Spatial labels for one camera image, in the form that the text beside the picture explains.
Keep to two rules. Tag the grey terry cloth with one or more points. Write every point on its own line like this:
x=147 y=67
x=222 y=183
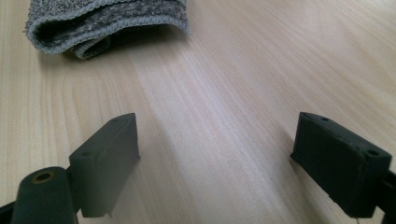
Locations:
x=109 y=18

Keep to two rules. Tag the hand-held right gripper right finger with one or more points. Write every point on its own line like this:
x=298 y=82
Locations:
x=342 y=165

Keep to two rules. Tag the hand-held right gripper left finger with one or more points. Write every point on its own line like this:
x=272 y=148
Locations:
x=106 y=155

